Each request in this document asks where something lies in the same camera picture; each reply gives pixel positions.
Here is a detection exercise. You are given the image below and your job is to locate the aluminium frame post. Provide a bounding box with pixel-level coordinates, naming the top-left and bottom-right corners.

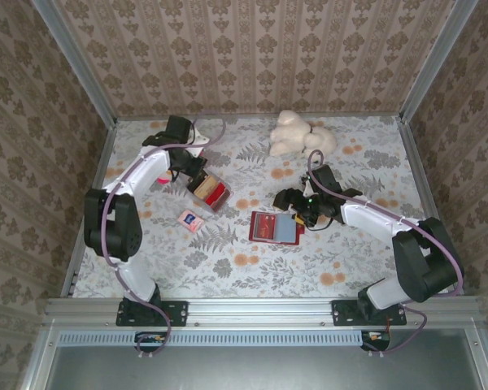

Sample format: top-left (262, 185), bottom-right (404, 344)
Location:
top-left (398, 0), bottom-right (481, 123)
top-left (31, 0), bottom-right (119, 128)

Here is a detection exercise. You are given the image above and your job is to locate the clear plastic box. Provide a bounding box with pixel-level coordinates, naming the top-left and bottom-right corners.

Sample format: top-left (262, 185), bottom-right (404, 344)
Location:
top-left (185, 170), bottom-right (233, 215)

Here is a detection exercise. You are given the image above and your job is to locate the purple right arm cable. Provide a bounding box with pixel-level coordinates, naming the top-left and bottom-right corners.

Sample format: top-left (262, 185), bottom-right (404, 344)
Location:
top-left (307, 149), bottom-right (465, 355)

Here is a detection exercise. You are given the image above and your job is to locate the red leather card holder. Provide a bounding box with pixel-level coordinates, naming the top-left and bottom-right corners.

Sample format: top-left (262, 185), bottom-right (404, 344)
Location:
top-left (250, 210), bottom-right (307, 246)

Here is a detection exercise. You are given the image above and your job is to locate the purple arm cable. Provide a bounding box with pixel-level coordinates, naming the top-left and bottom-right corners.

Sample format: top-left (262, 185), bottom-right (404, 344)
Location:
top-left (100, 109), bottom-right (228, 361)
top-left (307, 149), bottom-right (465, 355)

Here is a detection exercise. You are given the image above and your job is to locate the slotted grey cable duct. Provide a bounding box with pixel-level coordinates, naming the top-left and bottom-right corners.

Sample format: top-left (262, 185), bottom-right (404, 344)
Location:
top-left (59, 329), bottom-right (369, 347)

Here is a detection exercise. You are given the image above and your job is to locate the pink patterned card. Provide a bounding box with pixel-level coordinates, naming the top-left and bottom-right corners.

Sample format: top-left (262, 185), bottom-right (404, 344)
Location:
top-left (177, 209), bottom-right (205, 233)

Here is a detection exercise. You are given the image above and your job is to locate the floral patterned table cover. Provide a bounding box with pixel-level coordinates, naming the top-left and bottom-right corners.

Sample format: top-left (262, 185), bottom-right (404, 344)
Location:
top-left (71, 115), bottom-right (451, 300)

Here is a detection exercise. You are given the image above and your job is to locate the grey metal panel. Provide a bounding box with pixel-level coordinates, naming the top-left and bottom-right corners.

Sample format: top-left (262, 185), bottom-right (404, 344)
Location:
top-left (20, 344), bottom-right (488, 390)

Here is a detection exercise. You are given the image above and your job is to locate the thin black cable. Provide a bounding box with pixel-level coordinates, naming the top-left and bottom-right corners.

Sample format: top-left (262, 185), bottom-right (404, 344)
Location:
top-left (307, 219), bottom-right (335, 233)

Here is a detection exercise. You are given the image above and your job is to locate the wide aluminium frame rail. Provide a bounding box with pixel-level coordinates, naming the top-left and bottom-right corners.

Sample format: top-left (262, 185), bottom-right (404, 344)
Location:
top-left (44, 298), bottom-right (485, 328)

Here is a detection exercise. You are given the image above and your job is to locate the red credit card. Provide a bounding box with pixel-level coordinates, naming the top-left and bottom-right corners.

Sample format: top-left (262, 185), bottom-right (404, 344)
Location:
top-left (205, 182), bottom-right (229, 205)
top-left (254, 214), bottom-right (278, 242)

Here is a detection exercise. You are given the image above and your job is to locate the small black connector box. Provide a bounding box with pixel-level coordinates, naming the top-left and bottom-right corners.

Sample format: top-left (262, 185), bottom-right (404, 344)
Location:
top-left (360, 329), bottom-right (391, 351)
top-left (134, 331), bottom-right (168, 347)

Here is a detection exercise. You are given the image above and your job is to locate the white plush dog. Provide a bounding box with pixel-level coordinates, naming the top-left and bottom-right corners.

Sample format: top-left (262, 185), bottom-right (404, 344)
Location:
top-left (268, 109), bottom-right (338, 164)

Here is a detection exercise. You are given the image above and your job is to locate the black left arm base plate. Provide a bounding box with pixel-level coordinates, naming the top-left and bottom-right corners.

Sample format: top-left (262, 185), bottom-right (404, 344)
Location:
top-left (115, 299), bottom-right (189, 327)

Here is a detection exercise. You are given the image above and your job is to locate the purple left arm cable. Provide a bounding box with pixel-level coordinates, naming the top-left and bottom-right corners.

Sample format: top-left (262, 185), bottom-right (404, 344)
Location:
top-left (100, 109), bottom-right (228, 361)

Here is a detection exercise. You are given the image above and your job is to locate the beige credit card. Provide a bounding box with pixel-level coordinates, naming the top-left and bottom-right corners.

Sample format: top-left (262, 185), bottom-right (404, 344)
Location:
top-left (194, 177), bottom-right (220, 200)

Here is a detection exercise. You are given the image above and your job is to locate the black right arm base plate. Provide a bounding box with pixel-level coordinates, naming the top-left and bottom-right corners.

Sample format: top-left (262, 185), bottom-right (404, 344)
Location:
top-left (331, 299), bottom-right (407, 327)

